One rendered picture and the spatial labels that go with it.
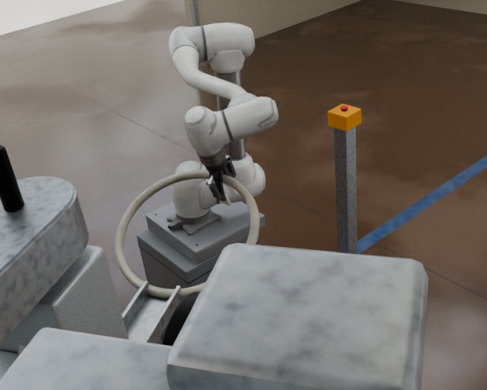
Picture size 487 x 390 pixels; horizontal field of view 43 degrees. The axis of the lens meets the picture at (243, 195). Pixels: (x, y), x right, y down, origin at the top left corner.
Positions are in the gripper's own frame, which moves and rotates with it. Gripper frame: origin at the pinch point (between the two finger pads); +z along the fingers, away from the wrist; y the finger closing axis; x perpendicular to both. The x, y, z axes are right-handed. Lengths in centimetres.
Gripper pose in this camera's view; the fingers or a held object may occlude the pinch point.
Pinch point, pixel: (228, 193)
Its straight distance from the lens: 217.0
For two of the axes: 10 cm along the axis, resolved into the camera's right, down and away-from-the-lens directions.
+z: 2.2, 5.8, 7.8
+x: 8.4, 2.9, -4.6
